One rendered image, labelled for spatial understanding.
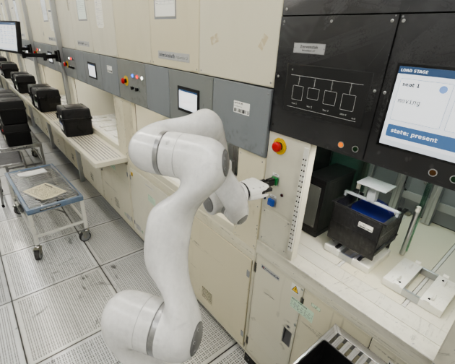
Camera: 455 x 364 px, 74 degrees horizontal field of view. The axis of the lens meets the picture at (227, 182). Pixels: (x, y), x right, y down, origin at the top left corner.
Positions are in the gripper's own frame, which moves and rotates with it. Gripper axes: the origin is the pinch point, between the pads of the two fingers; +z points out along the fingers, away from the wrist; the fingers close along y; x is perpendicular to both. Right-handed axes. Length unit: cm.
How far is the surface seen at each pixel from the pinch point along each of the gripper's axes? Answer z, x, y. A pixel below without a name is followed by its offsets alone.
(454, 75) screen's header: 3, 47, 50
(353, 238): 22.7, -20.7, 29.4
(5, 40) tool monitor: -46, 41, -301
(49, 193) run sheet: -53, -74, -194
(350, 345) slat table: -4, -44, 49
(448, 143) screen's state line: 2, 31, 53
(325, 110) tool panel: 2.6, 32.3, 17.7
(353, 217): 22.7, -11.3, 27.0
